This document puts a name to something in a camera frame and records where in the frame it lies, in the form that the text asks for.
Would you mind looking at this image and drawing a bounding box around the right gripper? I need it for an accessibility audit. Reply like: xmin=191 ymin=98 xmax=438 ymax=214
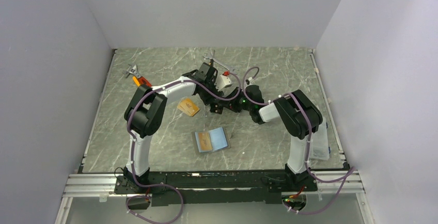
xmin=218 ymin=87 xmax=253 ymax=113

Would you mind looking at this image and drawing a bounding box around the gold credit card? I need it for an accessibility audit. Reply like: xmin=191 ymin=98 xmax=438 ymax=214
xmin=177 ymin=98 xmax=200 ymax=117
xmin=197 ymin=132 xmax=213 ymax=152

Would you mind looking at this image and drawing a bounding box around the grey card holder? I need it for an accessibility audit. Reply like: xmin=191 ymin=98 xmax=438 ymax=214
xmin=192 ymin=127 xmax=231 ymax=154

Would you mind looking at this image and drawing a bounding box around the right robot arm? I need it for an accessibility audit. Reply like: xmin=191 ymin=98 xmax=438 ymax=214
xmin=216 ymin=85 xmax=330 ymax=190

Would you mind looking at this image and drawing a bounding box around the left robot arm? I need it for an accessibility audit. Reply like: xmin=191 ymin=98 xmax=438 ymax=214
xmin=123 ymin=62 xmax=223 ymax=193

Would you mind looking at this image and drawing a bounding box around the silver open-end wrench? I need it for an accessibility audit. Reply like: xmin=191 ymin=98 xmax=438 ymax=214
xmin=202 ymin=50 xmax=239 ymax=74

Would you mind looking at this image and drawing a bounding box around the orange utility knife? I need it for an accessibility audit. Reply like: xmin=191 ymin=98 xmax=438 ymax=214
xmin=132 ymin=76 xmax=141 ymax=87

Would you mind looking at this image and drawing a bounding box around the red adjustable wrench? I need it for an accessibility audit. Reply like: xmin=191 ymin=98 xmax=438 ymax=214
xmin=123 ymin=64 xmax=152 ymax=87

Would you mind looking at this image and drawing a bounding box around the clear plastic screw box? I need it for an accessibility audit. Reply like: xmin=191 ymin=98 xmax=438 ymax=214
xmin=309 ymin=117 xmax=330 ymax=161

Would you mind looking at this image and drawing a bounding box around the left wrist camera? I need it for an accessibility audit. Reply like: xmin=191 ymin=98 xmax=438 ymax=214
xmin=215 ymin=71 xmax=232 ymax=91

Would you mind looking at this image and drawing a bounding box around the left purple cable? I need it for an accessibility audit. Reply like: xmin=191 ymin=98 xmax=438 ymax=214
xmin=125 ymin=72 xmax=242 ymax=224

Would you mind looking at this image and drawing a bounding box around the black base frame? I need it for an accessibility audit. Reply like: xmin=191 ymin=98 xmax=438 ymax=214
xmin=114 ymin=169 xmax=318 ymax=206

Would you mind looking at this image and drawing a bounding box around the aluminium rail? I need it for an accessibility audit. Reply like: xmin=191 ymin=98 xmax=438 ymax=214
xmin=63 ymin=170 xmax=365 ymax=198

